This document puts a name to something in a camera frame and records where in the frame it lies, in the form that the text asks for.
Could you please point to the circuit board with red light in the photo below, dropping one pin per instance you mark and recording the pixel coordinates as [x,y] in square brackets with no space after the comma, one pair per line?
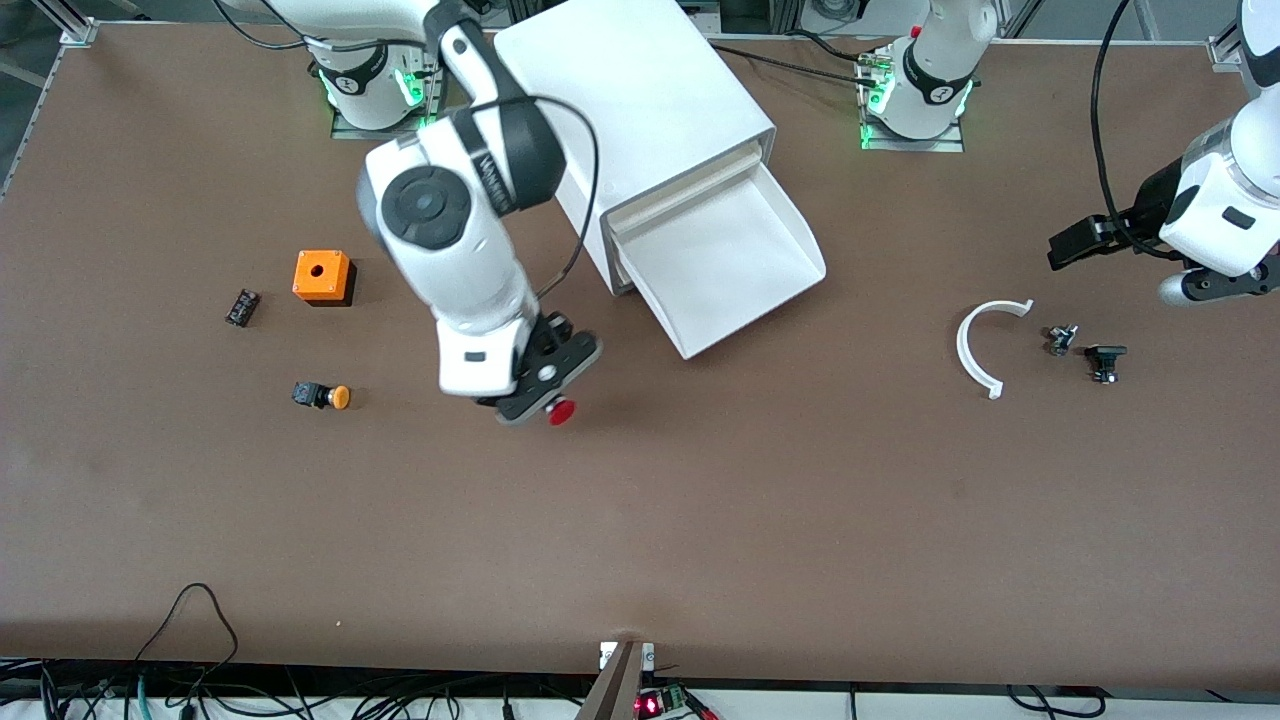
[655,703]

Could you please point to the small black silver part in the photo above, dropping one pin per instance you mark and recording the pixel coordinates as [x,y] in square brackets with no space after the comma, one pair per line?
[1061,340]

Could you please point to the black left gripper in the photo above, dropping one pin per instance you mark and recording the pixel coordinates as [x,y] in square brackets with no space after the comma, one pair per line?
[1153,203]

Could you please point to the black clamp part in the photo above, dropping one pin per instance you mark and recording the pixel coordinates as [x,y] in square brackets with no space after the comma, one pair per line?
[1105,354]

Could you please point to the white curved plastic bracket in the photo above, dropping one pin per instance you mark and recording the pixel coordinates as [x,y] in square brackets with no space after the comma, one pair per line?
[962,345]

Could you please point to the red push button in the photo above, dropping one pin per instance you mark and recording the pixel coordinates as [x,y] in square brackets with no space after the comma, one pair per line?
[561,411]

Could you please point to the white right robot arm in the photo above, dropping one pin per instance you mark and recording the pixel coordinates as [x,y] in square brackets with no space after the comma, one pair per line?
[450,250]

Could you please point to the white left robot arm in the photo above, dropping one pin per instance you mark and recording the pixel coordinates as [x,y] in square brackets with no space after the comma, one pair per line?
[930,80]

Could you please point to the orange box with hole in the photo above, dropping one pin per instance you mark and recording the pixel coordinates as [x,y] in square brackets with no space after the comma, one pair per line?
[320,272]

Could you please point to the small black terminal block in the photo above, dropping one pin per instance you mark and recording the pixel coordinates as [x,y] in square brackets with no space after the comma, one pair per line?
[243,307]

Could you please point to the orange push button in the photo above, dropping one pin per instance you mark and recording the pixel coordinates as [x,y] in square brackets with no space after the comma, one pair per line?
[340,397]

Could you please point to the brown camera stand post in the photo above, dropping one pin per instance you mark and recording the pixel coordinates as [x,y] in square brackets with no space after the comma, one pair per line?
[618,690]

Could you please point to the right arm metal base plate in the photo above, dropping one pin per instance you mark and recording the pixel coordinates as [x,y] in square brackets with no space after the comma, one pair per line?
[350,133]

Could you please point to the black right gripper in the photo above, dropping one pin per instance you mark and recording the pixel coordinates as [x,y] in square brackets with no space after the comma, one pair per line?
[543,342]

